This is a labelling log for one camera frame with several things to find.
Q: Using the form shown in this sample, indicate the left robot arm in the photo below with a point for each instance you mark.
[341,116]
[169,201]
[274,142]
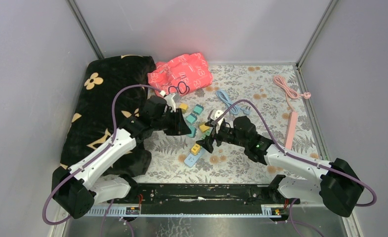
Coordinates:
[76,189]

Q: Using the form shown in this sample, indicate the yellow plug cube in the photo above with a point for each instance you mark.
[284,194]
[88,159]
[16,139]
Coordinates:
[195,149]
[183,107]
[203,127]

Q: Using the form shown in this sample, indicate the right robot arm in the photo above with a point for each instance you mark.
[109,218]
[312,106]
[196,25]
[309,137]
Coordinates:
[332,183]

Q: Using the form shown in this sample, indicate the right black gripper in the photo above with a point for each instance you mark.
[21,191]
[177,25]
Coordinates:
[207,145]

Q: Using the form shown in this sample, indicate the pink patterned bag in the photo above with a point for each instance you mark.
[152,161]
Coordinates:
[183,74]

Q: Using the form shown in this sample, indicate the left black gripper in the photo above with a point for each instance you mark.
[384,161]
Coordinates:
[180,127]

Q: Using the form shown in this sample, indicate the floral table mat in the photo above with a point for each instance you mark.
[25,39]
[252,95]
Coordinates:
[228,163]

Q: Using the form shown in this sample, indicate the teal plug cube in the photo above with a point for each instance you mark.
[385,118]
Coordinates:
[191,118]
[198,109]
[192,132]

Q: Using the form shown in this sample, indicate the blue power strip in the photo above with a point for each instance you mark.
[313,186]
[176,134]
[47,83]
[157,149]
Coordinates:
[190,160]

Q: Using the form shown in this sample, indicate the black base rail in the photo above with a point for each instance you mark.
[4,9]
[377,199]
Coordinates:
[206,199]

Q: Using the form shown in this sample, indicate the black floral blanket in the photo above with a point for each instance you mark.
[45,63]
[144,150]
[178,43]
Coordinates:
[113,87]

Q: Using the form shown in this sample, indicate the pink power strip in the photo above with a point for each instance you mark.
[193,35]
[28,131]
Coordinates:
[290,94]

